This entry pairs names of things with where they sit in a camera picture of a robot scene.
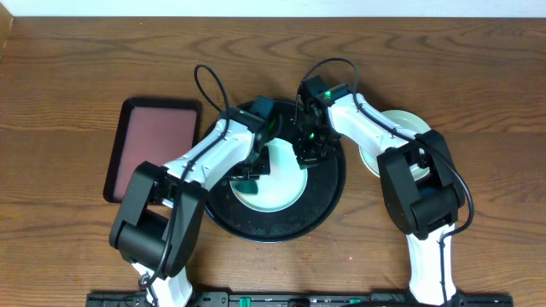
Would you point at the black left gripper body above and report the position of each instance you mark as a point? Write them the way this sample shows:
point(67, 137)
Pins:
point(256, 170)

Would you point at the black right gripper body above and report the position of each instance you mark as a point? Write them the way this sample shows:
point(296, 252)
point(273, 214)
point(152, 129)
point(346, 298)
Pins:
point(316, 147)

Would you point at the green sponge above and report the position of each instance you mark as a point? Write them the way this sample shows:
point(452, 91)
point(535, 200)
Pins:
point(245, 186)

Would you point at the pale green plate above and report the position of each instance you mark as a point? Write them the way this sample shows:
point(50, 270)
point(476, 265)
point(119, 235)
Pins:
point(283, 186)

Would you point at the light blue plate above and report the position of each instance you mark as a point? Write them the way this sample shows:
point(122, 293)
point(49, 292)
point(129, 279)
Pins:
point(406, 120)

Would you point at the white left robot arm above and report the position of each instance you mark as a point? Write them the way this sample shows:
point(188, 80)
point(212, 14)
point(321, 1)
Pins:
point(158, 222)

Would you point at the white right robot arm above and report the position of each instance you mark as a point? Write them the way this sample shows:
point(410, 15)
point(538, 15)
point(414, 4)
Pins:
point(421, 187)

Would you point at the black round tray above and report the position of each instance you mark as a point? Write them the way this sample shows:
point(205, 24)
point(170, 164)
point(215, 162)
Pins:
point(322, 193)

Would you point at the dark red rectangular tray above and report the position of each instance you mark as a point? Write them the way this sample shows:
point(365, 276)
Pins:
point(150, 128)

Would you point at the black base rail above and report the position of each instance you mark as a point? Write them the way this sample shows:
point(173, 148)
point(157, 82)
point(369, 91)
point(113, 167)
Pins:
point(222, 299)

